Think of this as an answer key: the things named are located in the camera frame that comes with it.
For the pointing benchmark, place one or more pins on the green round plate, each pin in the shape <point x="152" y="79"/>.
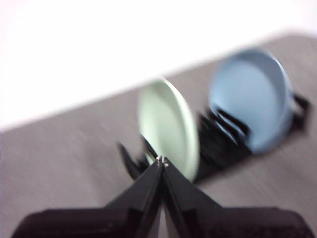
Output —
<point x="166" y="119"/>

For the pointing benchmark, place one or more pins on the blue round plate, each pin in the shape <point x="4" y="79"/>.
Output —
<point x="245" y="99"/>

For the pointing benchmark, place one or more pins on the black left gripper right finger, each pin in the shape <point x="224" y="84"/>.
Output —
<point x="210" y="220"/>

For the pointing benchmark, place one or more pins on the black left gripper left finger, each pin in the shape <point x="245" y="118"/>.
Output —
<point x="119" y="220"/>

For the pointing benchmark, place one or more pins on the black plate rack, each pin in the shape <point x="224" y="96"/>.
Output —
<point x="215" y="153"/>

